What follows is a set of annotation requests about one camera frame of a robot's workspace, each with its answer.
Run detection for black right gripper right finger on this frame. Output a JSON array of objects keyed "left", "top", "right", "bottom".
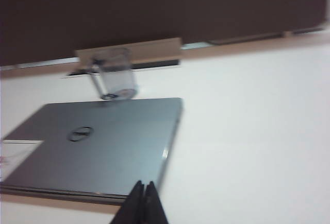
[{"left": 145, "top": 181, "right": 170, "bottom": 224}]

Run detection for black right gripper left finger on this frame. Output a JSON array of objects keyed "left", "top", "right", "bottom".
[{"left": 110, "top": 180, "right": 145, "bottom": 224}]

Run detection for clear plastic cup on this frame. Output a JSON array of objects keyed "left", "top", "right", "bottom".
[{"left": 89, "top": 47, "right": 137, "bottom": 101}]

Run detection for grey Dell laptop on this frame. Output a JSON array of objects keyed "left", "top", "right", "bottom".
[{"left": 0, "top": 97, "right": 184, "bottom": 205}]

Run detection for white red-lettered sticker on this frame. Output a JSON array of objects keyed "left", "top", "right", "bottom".
[{"left": 0, "top": 139, "right": 44, "bottom": 181}]

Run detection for grey desk divider panel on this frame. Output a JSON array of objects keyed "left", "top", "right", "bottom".
[{"left": 0, "top": 0, "right": 330, "bottom": 67}]

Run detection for beige cable tray flap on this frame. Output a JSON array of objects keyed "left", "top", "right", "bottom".
[{"left": 74, "top": 37, "right": 183, "bottom": 66}]

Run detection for aluminium divider rail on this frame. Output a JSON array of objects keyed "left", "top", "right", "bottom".
[{"left": 0, "top": 42, "right": 212, "bottom": 70}]

